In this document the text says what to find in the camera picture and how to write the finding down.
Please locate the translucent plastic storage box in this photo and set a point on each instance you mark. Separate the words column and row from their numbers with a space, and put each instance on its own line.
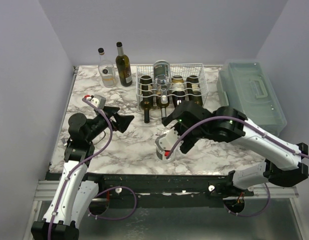
column 243, row 84

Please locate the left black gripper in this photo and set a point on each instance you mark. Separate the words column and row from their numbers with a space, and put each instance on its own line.
column 122, row 121

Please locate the dark green wine bottle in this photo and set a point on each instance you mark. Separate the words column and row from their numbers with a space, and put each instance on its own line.
column 123, row 66

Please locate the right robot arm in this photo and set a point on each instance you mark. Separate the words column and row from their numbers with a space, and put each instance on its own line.
column 282, row 165

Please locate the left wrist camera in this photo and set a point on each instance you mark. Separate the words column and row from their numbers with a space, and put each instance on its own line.
column 97, row 101

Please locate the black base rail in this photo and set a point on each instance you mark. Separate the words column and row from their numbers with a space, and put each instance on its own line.
column 130, row 191

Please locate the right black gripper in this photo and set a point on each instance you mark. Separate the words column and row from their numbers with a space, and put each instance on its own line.
column 182, row 121

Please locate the green bottle black neck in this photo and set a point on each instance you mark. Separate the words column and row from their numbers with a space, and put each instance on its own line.
column 147, row 98

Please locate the small metal clamp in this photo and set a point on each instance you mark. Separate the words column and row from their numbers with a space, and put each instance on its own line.
column 64, row 141

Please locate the green bottle silver neck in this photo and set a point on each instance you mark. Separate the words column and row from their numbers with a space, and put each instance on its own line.
column 163, row 105

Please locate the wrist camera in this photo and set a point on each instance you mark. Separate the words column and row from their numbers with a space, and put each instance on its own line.
column 97, row 101
column 167, row 142

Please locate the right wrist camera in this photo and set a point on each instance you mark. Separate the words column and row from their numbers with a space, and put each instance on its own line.
column 167, row 142

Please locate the aluminium frame rail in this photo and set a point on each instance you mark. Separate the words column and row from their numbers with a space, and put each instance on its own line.
column 45, row 191

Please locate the clear bottle white label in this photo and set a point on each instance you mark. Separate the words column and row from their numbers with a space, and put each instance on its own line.
column 106, row 70

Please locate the white wire wine rack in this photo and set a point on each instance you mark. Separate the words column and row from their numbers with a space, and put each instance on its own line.
column 183, row 70

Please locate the clear bottle dark label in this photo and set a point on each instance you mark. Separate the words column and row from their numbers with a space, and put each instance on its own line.
column 162, row 79

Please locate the red wine bottle gold cap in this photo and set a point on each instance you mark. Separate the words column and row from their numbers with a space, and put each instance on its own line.
column 178, row 90

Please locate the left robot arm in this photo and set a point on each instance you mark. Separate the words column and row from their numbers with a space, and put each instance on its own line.
column 72, row 162

